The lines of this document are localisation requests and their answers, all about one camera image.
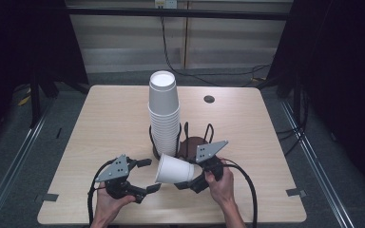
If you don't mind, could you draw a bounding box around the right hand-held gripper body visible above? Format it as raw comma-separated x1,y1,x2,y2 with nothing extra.
189,140,230,195

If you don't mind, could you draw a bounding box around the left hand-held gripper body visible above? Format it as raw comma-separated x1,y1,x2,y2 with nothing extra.
94,154,147,204

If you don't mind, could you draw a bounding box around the single white paper cup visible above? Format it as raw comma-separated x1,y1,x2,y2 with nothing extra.
154,153,196,185

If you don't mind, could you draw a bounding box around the dark metal cup holder rack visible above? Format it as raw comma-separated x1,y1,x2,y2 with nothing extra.
148,121,216,163

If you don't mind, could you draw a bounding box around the stack of white paper cups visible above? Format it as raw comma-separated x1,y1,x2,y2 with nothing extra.
147,69,182,158

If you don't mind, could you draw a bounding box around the person's left hand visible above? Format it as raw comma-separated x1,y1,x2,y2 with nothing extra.
93,189,138,220

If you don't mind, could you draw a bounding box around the person's right hand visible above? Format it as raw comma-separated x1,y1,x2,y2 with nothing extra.
203,159,236,207

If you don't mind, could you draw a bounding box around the grey tape strip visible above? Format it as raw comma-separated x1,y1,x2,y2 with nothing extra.
285,187,308,199
33,192,60,203

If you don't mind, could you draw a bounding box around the black metal stand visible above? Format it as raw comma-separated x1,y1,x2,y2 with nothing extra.
28,71,60,129

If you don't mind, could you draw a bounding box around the black horizontal bar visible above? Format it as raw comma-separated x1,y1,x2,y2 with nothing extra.
66,7,295,22

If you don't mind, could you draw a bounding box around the black curtain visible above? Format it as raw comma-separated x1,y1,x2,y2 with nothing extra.
0,0,90,151
266,0,365,201

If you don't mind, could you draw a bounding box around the left hand-held gripper cable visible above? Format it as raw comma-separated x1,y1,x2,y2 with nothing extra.
86,159,117,228

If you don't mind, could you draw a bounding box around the hand-held gripper cable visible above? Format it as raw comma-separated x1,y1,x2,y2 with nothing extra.
222,161,259,228
86,159,117,228

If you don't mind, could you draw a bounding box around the right hand-held gripper cable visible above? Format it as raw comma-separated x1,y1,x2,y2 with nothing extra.
222,161,259,228

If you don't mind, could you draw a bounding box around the bundle of black floor cables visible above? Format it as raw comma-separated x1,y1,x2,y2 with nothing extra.
275,87,311,157

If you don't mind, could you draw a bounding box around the metal floor rail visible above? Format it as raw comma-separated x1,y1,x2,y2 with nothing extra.
279,100,356,228
0,103,55,228

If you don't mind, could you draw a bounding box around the long black power cable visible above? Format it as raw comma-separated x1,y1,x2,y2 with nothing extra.
159,14,272,88

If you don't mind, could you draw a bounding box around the white wall outlet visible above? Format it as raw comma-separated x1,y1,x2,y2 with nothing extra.
154,0,179,10

